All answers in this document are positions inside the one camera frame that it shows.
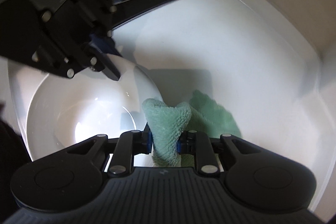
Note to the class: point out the white ceramic bowl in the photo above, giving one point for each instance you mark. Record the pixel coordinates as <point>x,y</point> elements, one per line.
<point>64,112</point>

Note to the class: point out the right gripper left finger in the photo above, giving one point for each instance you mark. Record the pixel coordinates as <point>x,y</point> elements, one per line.
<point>143,141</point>

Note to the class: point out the green microfiber cloth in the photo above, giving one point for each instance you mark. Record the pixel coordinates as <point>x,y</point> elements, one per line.
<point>167,123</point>

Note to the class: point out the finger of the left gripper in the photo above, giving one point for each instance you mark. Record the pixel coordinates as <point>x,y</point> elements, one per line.
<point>101,62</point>
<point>104,45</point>

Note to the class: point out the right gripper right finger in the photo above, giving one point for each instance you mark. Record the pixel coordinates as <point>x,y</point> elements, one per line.
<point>186,143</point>

